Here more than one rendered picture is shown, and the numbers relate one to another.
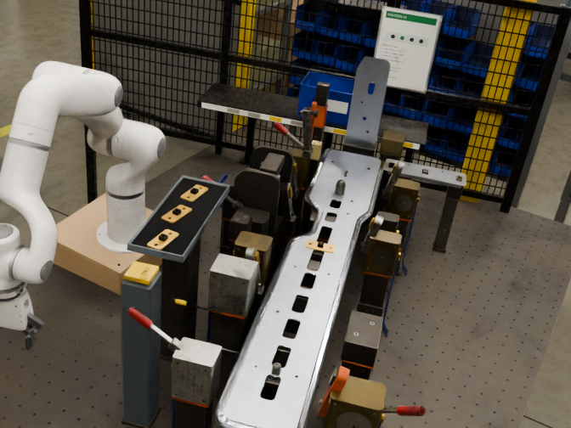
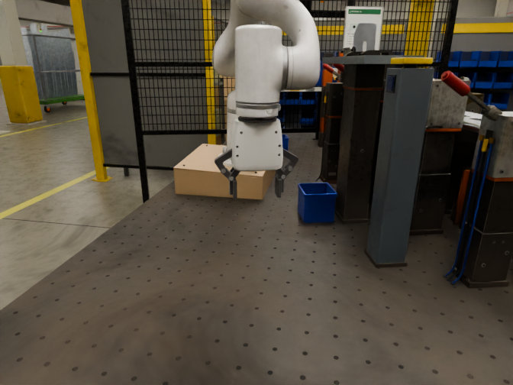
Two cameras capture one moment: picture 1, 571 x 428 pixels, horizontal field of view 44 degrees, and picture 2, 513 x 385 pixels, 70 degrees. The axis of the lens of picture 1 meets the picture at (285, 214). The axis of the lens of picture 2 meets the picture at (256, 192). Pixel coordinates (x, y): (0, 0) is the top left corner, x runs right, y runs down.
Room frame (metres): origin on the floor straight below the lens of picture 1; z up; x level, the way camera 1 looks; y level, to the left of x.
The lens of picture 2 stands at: (0.56, 0.80, 1.15)
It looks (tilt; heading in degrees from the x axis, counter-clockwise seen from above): 19 degrees down; 346
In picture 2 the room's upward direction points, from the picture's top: straight up
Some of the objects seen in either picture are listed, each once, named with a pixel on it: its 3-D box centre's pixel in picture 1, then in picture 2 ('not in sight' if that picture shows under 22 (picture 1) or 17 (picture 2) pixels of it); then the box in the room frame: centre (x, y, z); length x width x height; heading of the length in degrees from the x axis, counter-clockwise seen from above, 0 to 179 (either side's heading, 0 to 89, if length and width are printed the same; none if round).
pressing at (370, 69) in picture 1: (367, 103); (362, 59); (2.39, -0.24, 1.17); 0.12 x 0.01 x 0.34; 80
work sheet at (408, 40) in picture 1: (404, 50); (362, 35); (2.66, -0.38, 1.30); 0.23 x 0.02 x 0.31; 80
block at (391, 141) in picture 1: (385, 178); not in sight; (2.38, -0.36, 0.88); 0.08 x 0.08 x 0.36; 80
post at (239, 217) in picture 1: (236, 277); (377, 143); (1.62, 0.12, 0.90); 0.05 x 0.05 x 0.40; 80
